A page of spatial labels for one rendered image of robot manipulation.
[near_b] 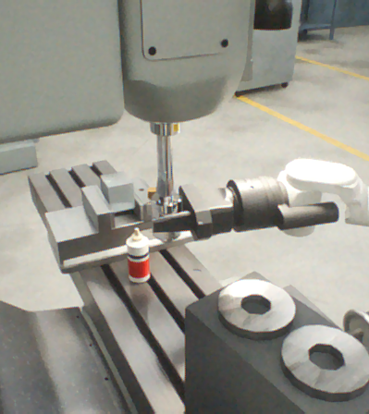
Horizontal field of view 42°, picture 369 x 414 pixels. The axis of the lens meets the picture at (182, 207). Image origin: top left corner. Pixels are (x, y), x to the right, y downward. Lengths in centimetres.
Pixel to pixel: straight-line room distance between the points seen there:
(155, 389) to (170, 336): 11
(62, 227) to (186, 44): 53
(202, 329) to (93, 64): 31
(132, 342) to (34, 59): 49
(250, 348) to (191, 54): 33
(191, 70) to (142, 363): 44
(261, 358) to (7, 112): 36
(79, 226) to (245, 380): 54
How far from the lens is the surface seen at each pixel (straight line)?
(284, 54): 557
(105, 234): 96
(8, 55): 48
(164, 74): 56
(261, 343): 55
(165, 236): 75
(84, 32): 50
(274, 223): 78
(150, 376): 76
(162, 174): 71
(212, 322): 56
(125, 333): 82
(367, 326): 129
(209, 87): 60
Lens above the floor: 152
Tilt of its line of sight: 30 degrees down
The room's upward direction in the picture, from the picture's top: straight up
